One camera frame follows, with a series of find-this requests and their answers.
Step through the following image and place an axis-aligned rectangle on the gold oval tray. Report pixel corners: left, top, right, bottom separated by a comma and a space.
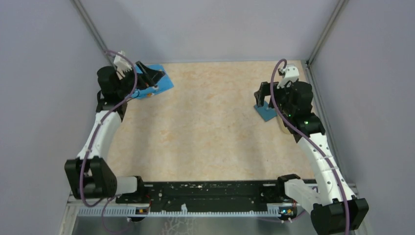
276, 116, 292, 135

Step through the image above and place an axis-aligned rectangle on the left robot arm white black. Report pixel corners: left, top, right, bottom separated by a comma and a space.
64, 61, 167, 203

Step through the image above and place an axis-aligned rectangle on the aluminium frame rail front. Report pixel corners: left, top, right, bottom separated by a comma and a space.
66, 183, 362, 215

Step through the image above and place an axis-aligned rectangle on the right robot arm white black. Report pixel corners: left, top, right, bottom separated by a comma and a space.
254, 81, 369, 235

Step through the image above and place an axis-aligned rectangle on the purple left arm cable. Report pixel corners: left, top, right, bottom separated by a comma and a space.
79, 49, 138, 234

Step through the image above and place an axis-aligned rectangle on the aluminium corner post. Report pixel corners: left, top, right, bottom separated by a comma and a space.
70, 0, 113, 65
307, 0, 349, 66

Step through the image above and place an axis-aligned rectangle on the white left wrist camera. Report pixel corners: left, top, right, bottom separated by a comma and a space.
114, 55, 133, 79

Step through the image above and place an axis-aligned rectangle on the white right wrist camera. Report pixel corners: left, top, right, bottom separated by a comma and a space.
277, 64, 300, 89

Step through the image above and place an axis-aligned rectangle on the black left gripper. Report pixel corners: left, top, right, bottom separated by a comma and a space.
117, 61, 165, 97

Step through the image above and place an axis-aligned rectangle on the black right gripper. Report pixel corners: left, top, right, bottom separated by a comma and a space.
254, 80, 295, 116

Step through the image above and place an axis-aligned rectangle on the left aluminium corner post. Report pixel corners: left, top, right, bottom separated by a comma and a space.
70, 0, 113, 65

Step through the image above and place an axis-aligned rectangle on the right aluminium corner post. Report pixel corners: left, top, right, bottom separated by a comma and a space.
307, 0, 349, 66

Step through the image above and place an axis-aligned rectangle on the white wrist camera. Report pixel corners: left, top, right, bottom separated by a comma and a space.
277, 64, 300, 89
114, 55, 133, 79

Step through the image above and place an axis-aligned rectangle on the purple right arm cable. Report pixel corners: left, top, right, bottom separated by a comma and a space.
270, 58, 351, 235

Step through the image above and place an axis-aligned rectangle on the white cable duct strip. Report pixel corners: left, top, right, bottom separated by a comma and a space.
77, 205, 281, 217

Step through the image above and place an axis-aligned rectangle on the blue patterned cloth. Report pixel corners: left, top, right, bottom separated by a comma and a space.
131, 64, 174, 99

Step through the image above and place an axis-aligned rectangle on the blue card holder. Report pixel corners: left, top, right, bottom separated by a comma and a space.
254, 101, 277, 122

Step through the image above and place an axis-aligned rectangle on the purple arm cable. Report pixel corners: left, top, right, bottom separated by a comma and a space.
270, 58, 351, 235
79, 49, 138, 234

